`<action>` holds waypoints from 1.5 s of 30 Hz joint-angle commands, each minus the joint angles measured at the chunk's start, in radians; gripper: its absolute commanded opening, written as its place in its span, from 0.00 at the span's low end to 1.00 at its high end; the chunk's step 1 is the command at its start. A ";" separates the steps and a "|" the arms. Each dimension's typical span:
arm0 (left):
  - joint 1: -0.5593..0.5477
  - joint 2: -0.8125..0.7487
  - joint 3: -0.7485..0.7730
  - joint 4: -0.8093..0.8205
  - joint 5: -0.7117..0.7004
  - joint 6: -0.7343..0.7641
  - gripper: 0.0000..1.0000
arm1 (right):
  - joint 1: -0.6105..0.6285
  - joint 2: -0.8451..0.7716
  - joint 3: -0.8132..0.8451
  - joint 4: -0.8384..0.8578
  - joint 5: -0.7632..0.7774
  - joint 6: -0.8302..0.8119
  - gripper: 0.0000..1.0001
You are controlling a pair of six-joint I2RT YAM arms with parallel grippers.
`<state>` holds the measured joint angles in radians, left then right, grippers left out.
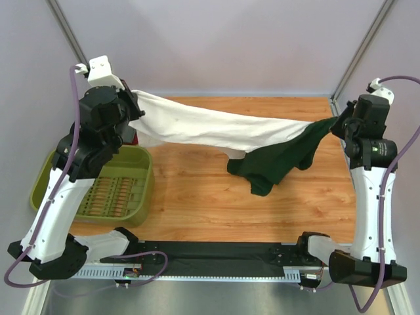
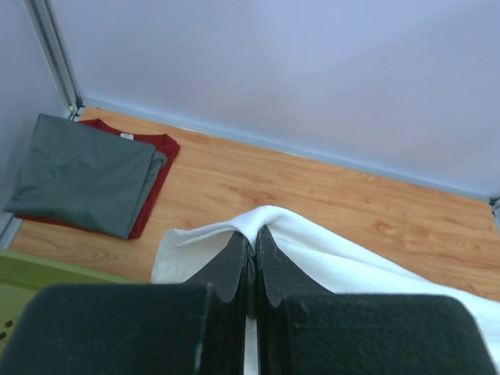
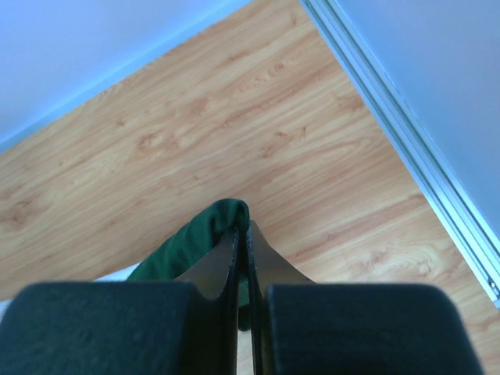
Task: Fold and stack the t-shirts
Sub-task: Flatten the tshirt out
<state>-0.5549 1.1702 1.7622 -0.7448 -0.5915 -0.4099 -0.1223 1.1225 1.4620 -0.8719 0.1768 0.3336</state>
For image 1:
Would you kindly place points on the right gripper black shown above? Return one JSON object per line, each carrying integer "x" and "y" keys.
{"x": 335, "y": 128}

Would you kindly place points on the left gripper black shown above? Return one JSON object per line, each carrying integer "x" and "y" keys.
{"x": 132, "y": 97}

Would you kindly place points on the white and green t-shirt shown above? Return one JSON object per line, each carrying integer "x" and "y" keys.
{"x": 262, "y": 150}

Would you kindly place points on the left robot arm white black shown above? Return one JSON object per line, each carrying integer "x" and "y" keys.
{"x": 102, "y": 116}

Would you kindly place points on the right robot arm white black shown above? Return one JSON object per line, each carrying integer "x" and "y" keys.
{"x": 371, "y": 259}

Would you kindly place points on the folded red t-shirt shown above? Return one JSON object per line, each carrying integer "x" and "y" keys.
{"x": 131, "y": 136}

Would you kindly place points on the green plastic basket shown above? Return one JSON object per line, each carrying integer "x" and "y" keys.
{"x": 122, "y": 193}

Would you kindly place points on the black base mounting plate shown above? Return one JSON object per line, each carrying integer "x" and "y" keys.
{"x": 231, "y": 259}

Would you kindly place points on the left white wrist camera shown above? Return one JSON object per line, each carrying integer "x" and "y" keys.
{"x": 99, "y": 73}

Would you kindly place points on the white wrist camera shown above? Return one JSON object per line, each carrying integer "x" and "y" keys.
{"x": 99, "y": 73}
{"x": 377, "y": 89}

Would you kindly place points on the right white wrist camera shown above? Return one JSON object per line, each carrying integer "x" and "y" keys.
{"x": 377, "y": 89}

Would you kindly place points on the right aluminium frame post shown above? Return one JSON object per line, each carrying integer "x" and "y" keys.
{"x": 367, "y": 40}

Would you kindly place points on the aluminium frame post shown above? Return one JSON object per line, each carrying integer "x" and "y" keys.
{"x": 67, "y": 31}
{"x": 367, "y": 40}

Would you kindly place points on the left aluminium frame post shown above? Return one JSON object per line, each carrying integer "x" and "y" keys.
{"x": 67, "y": 31}

